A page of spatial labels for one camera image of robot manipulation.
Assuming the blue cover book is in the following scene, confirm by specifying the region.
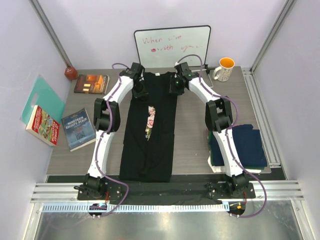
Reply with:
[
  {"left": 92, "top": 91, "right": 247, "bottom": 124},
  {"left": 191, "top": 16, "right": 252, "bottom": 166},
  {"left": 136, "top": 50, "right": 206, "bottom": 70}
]
[{"left": 61, "top": 108, "right": 96, "bottom": 152}]

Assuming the black t shirt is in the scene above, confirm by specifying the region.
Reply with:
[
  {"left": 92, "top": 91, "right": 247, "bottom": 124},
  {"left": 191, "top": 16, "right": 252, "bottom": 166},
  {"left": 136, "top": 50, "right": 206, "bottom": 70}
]
[{"left": 119, "top": 72, "right": 177, "bottom": 182}]

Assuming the red white cover book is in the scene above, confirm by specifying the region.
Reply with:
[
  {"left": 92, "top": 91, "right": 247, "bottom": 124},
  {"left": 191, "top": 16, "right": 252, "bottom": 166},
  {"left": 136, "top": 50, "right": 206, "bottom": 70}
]
[{"left": 25, "top": 105, "right": 60, "bottom": 146}]

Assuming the black wire book stand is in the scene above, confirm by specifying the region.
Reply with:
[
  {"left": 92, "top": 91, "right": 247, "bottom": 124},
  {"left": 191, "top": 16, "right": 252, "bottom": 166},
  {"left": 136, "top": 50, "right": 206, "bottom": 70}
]
[{"left": 192, "top": 64, "right": 215, "bottom": 88}]

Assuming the teal plastic cutting board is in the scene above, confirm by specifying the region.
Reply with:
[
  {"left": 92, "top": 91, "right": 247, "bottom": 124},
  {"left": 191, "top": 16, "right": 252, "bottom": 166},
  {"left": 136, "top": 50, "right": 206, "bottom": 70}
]
[{"left": 20, "top": 75, "right": 65, "bottom": 125}]

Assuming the small whiteboard with red writing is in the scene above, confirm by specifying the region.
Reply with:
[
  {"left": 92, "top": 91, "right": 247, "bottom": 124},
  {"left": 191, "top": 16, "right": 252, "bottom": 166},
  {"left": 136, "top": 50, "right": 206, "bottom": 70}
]
[{"left": 134, "top": 25, "right": 211, "bottom": 68}]

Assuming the white folded t shirt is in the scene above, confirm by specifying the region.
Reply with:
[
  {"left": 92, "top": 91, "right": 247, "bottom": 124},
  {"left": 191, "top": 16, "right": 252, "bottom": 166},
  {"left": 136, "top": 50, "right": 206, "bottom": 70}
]
[{"left": 207, "top": 156, "right": 264, "bottom": 174}]

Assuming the orange brown cover book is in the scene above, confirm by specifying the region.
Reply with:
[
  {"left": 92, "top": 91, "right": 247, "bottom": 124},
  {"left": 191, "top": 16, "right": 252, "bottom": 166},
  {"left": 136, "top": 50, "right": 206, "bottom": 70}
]
[{"left": 73, "top": 74, "right": 110, "bottom": 94}]

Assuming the white mug orange inside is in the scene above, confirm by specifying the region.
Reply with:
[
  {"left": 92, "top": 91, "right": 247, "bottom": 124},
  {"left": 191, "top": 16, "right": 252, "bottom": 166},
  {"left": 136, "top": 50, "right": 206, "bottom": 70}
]
[{"left": 212, "top": 57, "right": 235, "bottom": 82}]

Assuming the red brown die block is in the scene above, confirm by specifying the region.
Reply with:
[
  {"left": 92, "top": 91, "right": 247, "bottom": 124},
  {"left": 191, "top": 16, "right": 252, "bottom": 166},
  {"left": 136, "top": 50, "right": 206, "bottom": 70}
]
[{"left": 64, "top": 66, "right": 79, "bottom": 81}]

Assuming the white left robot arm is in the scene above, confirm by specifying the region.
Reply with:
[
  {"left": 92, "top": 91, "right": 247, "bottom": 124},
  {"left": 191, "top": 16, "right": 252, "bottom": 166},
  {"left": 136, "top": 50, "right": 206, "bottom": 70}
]
[{"left": 77, "top": 62, "right": 148, "bottom": 200}]

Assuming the navy folded t shirt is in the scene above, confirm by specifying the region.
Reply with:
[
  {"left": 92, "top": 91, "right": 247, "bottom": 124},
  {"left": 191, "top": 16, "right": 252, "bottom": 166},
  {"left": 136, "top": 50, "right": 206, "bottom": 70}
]
[{"left": 208, "top": 124, "right": 268, "bottom": 167}]

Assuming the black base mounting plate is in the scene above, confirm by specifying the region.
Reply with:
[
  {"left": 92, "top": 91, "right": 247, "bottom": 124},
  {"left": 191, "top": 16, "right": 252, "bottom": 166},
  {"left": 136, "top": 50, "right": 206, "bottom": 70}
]
[{"left": 73, "top": 174, "right": 256, "bottom": 202}]

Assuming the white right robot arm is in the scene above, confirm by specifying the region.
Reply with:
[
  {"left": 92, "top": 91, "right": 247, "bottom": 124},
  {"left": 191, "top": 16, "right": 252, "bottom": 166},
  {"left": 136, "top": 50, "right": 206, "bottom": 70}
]
[{"left": 169, "top": 62, "right": 249, "bottom": 198}]

